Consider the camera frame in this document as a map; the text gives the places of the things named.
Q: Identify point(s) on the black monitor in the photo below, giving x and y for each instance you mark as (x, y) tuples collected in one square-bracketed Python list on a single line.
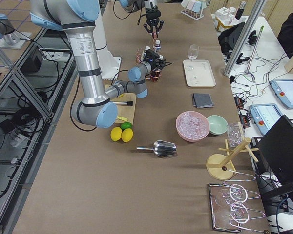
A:
[(276, 154)]

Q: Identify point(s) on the black knife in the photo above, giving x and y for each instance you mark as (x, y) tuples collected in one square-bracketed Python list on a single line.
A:
[(124, 103)]

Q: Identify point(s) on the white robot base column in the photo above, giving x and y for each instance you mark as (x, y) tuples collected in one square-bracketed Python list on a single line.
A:
[(109, 64)]

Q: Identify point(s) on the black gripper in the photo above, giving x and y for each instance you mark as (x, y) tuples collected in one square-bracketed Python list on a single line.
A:
[(153, 17), (156, 64)]

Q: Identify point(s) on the person in dark jacket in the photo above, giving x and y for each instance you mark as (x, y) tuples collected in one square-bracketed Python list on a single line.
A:
[(285, 36)]

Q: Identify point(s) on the green lime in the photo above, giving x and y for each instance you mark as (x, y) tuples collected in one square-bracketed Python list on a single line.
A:
[(125, 125)]

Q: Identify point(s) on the aluminium frame post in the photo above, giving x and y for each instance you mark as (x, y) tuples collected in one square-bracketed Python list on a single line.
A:
[(257, 9)]

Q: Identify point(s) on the rear tea bottle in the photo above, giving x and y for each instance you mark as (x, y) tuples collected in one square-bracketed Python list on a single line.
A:
[(157, 46)]

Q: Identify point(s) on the yellow peeler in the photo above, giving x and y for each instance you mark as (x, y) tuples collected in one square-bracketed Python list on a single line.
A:
[(122, 118)]

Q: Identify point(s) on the pink bowl with ice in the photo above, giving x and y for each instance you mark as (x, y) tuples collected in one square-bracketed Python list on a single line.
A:
[(192, 126)]

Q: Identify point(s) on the green bowl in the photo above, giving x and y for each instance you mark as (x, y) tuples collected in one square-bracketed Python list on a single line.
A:
[(217, 125)]

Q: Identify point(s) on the white wire cup rack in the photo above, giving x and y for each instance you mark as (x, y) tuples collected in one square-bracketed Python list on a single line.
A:
[(193, 14)]

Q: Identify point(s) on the pink mug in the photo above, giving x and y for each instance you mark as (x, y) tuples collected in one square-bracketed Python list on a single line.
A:
[(190, 5)]

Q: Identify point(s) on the beige tray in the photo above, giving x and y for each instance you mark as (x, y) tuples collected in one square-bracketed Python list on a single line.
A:
[(198, 73)]

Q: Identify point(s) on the yellow lemon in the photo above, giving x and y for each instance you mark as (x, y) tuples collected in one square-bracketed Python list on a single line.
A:
[(116, 133), (127, 135)]

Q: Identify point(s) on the metal scoop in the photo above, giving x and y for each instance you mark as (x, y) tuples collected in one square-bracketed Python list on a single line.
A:
[(161, 148)]

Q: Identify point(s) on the clear tumbler glass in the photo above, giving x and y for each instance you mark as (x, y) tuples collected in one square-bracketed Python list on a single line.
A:
[(235, 134)]

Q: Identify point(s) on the wine glass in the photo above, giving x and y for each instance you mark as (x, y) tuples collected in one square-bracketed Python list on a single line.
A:
[(192, 55)]

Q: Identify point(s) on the wire glass holder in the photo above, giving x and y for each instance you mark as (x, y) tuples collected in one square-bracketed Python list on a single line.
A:
[(229, 212)]

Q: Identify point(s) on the blue teach pendant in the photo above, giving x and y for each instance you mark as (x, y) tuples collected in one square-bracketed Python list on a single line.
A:
[(284, 91), (265, 116)]

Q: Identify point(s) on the wooden cup tree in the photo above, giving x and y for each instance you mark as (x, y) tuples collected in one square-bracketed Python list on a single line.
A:
[(221, 167)]

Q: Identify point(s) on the blue mug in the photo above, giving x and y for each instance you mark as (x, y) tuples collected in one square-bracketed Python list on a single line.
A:
[(198, 6)]

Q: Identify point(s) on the white mug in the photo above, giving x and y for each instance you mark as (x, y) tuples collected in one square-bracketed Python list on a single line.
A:
[(184, 3)]

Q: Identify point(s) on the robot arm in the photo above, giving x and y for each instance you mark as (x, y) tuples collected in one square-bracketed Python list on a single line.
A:
[(131, 6), (77, 18)]

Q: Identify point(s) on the copper wire bottle basket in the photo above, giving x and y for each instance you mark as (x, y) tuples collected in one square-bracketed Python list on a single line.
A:
[(153, 75)]

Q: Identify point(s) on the wooden cutting board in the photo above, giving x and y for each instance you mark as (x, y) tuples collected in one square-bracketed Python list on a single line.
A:
[(125, 111)]

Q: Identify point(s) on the middle tea bottle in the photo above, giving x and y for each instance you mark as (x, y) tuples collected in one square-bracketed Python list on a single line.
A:
[(147, 51)]

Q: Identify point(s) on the white cardboard box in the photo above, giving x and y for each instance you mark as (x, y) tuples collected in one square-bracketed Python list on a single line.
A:
[(225, 18)]

